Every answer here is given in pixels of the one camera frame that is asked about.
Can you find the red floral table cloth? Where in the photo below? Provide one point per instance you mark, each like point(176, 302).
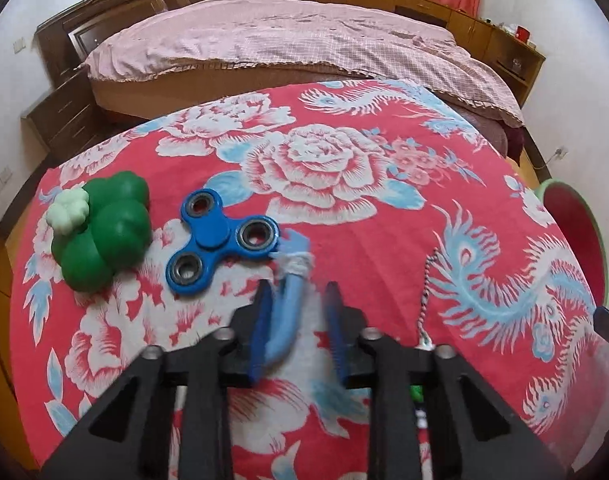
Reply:
point(407, 207)

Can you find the wall socket with cable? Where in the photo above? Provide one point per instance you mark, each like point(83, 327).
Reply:
point(559, 154)

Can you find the pink checked bedspread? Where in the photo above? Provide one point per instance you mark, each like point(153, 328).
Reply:
point(324, 36)

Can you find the dark wooden nightstand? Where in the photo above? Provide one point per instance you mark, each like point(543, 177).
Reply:
point(67, 120)

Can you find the green clover-shaped toy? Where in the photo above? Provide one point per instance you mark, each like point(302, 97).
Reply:
point(100, 229)

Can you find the dark wooden headboard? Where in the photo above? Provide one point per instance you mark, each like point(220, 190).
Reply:
point(66, 39)

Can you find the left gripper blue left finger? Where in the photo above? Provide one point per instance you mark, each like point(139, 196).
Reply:
point(260, 335)

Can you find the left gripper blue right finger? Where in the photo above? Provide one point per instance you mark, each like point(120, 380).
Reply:
point(334, 310)

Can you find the red bin with green rim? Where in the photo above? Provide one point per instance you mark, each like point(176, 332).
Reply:
point(578, 224)

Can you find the blue fidget spinner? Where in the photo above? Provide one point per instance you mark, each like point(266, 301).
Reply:
point(215, 237)

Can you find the red cup on shelf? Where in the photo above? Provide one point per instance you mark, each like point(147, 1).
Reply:
point(522, 34)

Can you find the wooden corner shelf unit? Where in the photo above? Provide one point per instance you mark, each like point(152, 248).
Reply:
point(514, 61)

